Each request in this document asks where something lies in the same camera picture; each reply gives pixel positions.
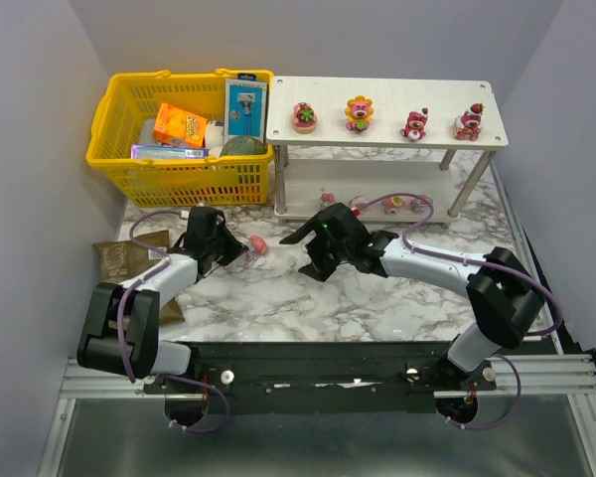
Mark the pink bear shell toy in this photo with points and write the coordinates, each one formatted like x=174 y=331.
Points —
x=358 y=204

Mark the pink bear strawberry toy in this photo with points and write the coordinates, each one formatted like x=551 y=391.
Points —
x=468 y=126

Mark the pink bear yellow-hat toy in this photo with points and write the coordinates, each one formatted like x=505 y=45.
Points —
x=392 y=205

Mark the pink bear flower-wreath toy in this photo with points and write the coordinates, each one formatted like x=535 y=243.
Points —
x=326 y=200

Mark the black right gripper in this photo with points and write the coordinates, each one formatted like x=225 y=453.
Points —
x=323 y=243

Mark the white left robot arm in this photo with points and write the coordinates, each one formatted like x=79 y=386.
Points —
x=120 y=334

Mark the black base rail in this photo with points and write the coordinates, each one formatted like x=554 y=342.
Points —
x=318 y=378

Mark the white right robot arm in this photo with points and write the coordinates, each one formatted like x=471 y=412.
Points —
x=505 y=300

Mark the blue razor package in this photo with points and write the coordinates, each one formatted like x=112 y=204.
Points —
x=245 y=109

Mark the purple flat box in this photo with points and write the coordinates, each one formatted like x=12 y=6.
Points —
x=140 y=152

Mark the white two-tier shelf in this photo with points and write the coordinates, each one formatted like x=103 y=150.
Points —
x=379 y=160

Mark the orange snack box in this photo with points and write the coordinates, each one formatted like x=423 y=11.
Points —
x=178 y=127

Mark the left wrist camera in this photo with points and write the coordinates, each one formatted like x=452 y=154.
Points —
x=186 y=213

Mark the pink bear sunflower toy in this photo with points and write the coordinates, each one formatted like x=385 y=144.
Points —
x=359 y=113

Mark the pink bear white-hat toy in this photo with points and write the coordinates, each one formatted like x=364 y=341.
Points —
x=414 y=128

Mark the white item in basket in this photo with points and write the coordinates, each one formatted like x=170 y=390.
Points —
x=214 y=134

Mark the brown paper bag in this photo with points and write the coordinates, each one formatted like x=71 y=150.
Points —
x=122 y=260

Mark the yellow plastic basket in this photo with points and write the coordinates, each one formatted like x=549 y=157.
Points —
x=132 y=98

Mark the green melon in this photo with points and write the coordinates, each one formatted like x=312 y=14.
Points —
x=243 y=146

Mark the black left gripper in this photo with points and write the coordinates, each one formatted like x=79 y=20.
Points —
x=223 y=243

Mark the pink bear cake toy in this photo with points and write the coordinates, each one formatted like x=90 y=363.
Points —
x=304 y=118

